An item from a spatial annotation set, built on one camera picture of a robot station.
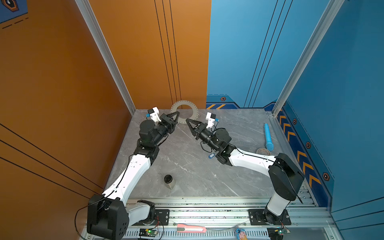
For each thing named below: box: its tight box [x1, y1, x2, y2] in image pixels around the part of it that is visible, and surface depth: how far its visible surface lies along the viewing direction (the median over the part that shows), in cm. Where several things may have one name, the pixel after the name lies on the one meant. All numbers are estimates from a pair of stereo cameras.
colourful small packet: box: [236, 227, 248, 240], surface depth 68 cm
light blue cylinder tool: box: [264, 123, 274, 152], surface depth 104 cm
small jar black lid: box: [163, 174, 175, 190], surface depth 79 cm
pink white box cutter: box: [176, 224, 207, 233], surface depth 71 cm
